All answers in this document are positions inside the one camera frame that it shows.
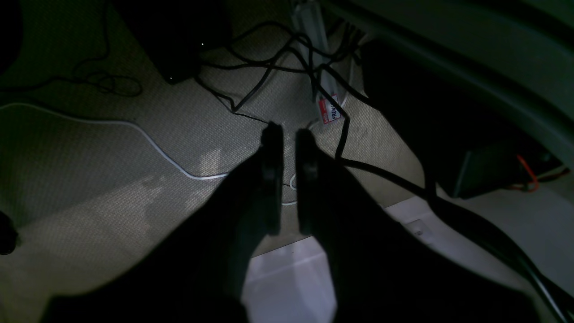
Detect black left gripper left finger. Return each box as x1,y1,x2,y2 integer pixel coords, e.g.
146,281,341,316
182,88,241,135
41,123,284,323

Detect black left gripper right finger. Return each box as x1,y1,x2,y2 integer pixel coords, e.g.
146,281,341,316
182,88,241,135
296,129,540,323

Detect red white label tag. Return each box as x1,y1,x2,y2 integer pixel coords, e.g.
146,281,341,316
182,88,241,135
318,98,341,125

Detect aluminium table leg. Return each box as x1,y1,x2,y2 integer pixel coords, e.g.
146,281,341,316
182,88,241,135
290,0,339,117

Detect white cable on floor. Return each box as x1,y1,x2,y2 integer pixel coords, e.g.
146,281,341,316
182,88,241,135
0,103,299,207

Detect black box with orange wire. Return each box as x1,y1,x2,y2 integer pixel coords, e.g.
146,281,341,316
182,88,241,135
437,141,563,200

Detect thick black cable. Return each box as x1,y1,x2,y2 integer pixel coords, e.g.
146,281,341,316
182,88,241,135
309,63,574,321

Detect thin black floor cable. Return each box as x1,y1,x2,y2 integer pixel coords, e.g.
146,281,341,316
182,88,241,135
0,0,144,98

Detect tangled black cables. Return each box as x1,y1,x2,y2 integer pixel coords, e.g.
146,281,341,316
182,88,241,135
194,20,364,126

